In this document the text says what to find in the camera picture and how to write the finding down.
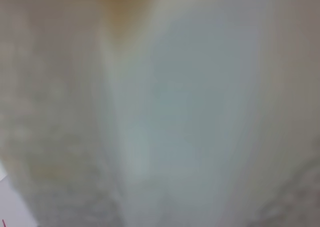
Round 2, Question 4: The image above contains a drink bottle with red label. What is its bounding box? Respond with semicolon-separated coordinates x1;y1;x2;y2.
0;0;320;227

